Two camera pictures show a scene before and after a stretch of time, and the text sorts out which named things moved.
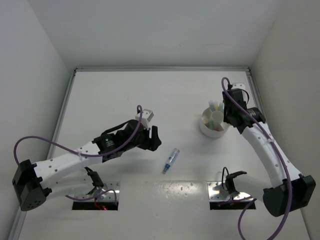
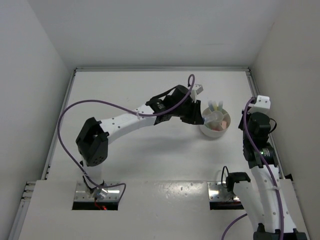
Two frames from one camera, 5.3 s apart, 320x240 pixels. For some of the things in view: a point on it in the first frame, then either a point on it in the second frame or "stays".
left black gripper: (150, 143) → (194, 116)
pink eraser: (218, 128) → (224, 124)
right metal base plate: (216, 192) stays
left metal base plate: (108, 196) stays
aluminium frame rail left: (58, 127) stays
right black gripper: (225, 109) → (241, 119)
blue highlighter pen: (211, 105) stays
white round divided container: (212, 123) stays
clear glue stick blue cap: (171, 160) → (216, 116)
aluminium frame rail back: (162, 69) stays
